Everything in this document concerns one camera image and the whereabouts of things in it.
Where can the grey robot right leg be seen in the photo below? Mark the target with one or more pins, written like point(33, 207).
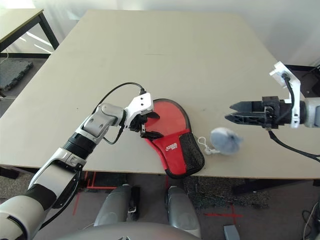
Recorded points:
point(182, 210)

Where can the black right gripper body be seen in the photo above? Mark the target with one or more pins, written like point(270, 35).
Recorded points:
point(275, 112)

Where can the grey robot left leg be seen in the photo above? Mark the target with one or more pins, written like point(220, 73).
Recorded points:
point(115, 205)

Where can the red floor tape cross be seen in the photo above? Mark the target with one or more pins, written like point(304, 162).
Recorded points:
point(223, 215)

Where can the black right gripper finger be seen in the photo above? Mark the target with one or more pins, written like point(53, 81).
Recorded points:
point(247, 118)
point(247, 107)

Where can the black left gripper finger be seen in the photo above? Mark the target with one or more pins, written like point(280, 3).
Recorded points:
point(152, 115)
point(151, 135)

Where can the dark foam floor mat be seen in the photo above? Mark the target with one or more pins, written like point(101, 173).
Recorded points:
point(13, 73)

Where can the grey robot leg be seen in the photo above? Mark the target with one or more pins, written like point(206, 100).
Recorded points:
point(115, 205)
point(182, 210)

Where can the side table with black legs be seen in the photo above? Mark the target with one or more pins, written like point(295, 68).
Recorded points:
point(17, 22)

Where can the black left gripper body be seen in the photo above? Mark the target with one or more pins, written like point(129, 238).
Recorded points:
point(137, 123)

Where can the small grey floor box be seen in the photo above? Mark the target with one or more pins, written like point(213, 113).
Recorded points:
point(231, 232)

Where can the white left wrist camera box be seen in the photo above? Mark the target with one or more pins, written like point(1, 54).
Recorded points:
point(141, 102)

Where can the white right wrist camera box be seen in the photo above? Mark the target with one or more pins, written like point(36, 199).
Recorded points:
point(296, 110)

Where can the red black paddle case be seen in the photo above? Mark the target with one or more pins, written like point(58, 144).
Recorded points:
point(172, 155)

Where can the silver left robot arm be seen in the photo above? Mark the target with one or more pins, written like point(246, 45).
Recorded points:
point(100, 122)

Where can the grey robot torso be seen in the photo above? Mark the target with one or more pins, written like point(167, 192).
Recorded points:
point(117, 232)

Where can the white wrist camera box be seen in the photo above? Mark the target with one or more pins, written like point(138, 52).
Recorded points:
point(296, 110)
point(141, 102)

